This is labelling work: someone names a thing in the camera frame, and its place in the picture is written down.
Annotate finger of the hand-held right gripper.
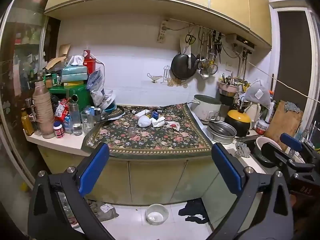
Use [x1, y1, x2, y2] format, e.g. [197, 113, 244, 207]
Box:
[261, 142, 316, 178]
[279, 133, 320, 165]

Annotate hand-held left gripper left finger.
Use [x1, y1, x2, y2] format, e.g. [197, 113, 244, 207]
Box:
[27, 142, 116, 240]

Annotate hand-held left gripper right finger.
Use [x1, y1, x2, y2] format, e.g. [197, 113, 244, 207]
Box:
[207, 142, 295, 240]

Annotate red white wrapper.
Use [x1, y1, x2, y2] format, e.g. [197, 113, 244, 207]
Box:
[165, 121, 181, 131]

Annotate white round bin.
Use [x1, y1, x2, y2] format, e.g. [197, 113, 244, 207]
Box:
[145, 204, 169, 225]

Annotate white tissue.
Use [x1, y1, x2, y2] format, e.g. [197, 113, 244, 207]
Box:
[151, 117, 166, 128]

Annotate white bowl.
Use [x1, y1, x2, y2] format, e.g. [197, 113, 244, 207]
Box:
[254, 136, 283, 155]

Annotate wooden cutting board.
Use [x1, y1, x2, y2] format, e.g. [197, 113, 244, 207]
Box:
[264, 100, 304, 145]

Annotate grey rag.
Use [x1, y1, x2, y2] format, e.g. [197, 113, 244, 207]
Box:
[235, 142, 251, 158]

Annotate red lidded jar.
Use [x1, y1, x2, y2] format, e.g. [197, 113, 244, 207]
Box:
[256, 120, 268, 135]

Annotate steel steamer pot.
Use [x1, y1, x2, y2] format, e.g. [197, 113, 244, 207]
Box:
[206, 120, 237, 145]

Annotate grey plastic bag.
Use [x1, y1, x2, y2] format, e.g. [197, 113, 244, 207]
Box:
[89, 201, 120, 222]

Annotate white jug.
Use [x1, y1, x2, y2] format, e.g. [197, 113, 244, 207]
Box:
[246, 104, 262, 130]

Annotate clear glass cup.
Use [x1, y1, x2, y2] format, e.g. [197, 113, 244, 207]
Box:
[80, 110, 94, 134]

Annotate dark cloth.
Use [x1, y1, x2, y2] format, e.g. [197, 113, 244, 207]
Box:
[178, 199, 210, 225]

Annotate yellow black kettle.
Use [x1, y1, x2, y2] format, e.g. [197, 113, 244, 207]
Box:
[224, 109, 251, 137]

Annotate white pill bottle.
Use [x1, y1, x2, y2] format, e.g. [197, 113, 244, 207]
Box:
[53, 121, 65, 139]

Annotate clear water bottle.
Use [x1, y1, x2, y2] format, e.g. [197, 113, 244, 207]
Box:
[68, 102, 83, 136]

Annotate steel mug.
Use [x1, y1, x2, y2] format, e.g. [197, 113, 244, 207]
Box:
[90, 106, 108, 123]

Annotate grey cloth bag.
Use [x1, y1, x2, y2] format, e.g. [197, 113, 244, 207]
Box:
[244, 79, 272, 109]

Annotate white rice cooker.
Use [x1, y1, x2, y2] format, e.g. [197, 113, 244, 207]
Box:
[191, 94, 222, 125]

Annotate floral tablecloth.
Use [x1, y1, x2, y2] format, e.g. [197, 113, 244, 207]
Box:
[81, 102, 213, 159]

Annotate red white packet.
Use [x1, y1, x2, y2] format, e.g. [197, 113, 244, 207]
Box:
[54, 99, 70, 123]

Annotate stack of brown paper cups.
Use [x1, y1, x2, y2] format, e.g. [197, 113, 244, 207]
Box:
[32, 81, 56, 139]

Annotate green box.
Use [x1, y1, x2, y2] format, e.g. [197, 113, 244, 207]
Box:
[49, 85, 92, 108]

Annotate yellow oil bottle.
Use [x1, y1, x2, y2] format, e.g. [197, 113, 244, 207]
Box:
[21, 109, 35, 136]

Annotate pink utensil holder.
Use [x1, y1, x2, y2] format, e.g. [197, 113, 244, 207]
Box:
[218, 72, 240, 98]

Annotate blue white plastic bag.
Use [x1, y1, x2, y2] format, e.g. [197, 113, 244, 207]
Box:
[86, 69, 107, 105]

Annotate dark window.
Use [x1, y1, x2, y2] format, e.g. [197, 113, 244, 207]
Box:
[272, 9, 315, 110]

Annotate steel ladle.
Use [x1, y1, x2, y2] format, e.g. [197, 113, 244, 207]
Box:
[199, 34, 210, 80]

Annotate teal tissue box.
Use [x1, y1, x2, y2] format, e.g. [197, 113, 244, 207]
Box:
[61, 55, 88, 77]

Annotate red box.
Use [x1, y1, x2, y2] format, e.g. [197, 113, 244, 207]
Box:
[83, 50, 97, 75]

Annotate black wok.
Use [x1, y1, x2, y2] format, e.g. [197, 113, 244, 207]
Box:
[171, 53, 197, 80]

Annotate brown paper bag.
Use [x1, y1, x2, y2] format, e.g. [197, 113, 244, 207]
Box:
[45, 44, 72, 72]

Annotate glass sliding door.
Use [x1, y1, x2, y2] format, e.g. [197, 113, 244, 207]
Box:
[0, 0, 60, 188]

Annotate kitchen scissors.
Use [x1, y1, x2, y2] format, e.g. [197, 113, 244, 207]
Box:
[183, 34, 197, 54]

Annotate beige power strip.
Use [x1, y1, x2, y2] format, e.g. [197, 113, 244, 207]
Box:
[157, 20, 168, 43]

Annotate yellow upper cabinet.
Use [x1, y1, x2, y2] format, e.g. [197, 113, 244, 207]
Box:
[44, 0, 273, 49]

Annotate tan rope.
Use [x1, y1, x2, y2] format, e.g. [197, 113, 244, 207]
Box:
[246, 59, 320, 103]

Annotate wire mesh strainer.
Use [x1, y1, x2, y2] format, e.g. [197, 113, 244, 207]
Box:
[209, 37, 218, 75]

